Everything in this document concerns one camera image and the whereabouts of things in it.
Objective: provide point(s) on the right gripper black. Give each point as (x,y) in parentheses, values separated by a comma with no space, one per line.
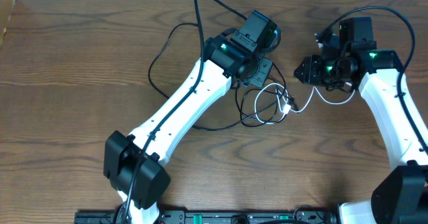
(309,70)

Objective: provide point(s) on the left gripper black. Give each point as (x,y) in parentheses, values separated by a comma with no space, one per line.
(257,73)

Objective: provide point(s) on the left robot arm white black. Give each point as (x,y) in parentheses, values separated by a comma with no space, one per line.
(135,164)

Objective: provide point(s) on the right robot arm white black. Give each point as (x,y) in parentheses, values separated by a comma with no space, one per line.
(352,57)

